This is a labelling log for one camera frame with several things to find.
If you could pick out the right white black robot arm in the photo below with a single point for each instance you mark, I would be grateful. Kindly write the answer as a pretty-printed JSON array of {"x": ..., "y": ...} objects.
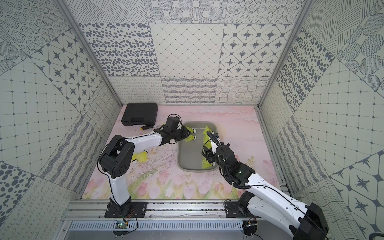
[{"x": 261, "y": 199}]

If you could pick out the small green circuit board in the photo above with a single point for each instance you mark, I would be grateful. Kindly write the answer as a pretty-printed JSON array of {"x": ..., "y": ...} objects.
[{"x": 121, "y": 225}]

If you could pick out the yellow shuttlecock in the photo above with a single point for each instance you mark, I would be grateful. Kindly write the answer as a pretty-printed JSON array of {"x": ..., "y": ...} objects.
[
  {"x": 206, "y": 138},
  {"x": 140, "y": 157},
  {"x": 192, "y": 131},
  {"x": 208, "y": 144},
  {"x": 206, "y": 164},
  {"x": 206, "y": 129},
  {"x": 190, "y": 138}
]

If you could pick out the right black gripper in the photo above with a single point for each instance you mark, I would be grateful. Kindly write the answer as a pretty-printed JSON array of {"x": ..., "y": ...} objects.
[{"x": 209, "y": 155}]

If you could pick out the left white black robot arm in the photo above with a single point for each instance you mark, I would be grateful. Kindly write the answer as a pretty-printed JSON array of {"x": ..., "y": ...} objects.
[{"x": 116, "y": 157}]

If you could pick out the white perforated cable duct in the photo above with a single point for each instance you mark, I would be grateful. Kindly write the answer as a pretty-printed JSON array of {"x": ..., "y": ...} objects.
[{"x": 227, "y": 225}]

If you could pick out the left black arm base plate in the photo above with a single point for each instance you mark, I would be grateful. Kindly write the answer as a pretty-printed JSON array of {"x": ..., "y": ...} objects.
[{"x": 129, "y": 208}]

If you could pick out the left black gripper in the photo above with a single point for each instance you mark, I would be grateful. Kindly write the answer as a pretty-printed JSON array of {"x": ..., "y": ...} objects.
[{"x": 183, "y": 133}]

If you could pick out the aluminium mounting rail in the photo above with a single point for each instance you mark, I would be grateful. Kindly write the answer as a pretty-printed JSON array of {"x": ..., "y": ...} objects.
[{"x": 94, "y": 210}]

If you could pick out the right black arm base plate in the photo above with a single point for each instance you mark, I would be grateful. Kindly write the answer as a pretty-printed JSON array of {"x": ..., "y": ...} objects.
[{"x": 237, "y": 209}]

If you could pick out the grey plastic storage box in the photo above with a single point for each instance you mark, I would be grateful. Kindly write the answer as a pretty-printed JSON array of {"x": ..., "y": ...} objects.
[{"x": 190, "y": 153}]

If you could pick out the black plastic tool case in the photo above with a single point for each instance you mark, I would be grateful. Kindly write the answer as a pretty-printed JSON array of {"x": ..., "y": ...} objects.
[{"x": 140, "y": 114}]

